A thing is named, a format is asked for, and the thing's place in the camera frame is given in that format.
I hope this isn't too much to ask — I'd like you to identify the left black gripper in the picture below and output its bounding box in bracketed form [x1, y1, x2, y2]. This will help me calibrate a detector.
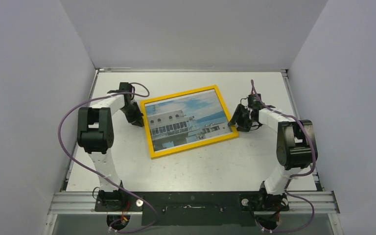
[120, 101, 144, 127]

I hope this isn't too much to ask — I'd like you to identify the sky and building photo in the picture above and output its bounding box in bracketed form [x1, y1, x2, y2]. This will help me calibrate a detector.
[141, 87, 237, 157]

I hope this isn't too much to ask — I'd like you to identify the yellow picture frame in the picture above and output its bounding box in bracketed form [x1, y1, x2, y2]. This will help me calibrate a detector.
[140, 85, 240, 160]

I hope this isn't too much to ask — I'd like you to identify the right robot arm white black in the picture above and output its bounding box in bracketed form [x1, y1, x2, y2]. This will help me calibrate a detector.
[228, 94, 317, 211]

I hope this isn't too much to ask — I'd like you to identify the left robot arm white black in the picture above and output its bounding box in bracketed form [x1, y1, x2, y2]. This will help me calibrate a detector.
[77, 82, 144, 212]

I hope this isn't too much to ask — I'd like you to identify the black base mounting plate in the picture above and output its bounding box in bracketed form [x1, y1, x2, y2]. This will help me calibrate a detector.
[94, 190, 289, 230]

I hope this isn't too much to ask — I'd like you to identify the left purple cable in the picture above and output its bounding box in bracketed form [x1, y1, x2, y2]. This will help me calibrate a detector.
[57, 82, 159, 235]

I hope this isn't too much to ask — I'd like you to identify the aluminium table rail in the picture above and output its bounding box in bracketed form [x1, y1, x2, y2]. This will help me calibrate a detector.
[48, 191, 340, 215]

